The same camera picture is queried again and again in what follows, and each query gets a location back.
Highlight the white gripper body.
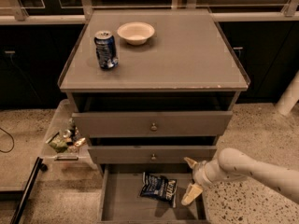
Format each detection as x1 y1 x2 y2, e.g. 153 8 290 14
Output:
192 160 223 187

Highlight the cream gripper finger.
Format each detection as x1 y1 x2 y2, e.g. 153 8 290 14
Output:
184 157 198 170
181 184 203 205

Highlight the blue chip bag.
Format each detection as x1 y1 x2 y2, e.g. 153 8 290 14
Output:
139 172 178 208

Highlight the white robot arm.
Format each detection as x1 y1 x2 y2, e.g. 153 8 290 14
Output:
181 148 299 205

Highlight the middle grey drawer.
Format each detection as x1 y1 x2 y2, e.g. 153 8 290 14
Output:
88 146 217 164

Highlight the bottom grey open drawer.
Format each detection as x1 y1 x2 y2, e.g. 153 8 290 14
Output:
98 164 210 224

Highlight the grey drawer cabinet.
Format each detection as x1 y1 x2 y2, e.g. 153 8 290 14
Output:
57 8 251 224

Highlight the top grey drawer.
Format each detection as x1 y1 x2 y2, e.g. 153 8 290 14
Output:
73 111 233 137

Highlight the clear plastic storage bin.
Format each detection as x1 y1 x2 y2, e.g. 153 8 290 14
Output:
40 99 96 169

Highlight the green snack packet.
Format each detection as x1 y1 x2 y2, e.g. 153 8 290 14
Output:
48 133 68 153

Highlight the white paper bowl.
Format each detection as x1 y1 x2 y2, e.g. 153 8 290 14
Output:
117 22 155 46

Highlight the blue soda can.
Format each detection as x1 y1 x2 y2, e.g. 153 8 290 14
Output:
94 30 119 70

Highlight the white post at right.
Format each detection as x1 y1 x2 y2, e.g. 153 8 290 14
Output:
276 71 299 116

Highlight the black metal floor rail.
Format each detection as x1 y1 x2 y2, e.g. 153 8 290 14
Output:
10 157 43 224

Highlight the black cable on floor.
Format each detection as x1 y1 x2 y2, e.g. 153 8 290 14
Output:
0 126 16 154

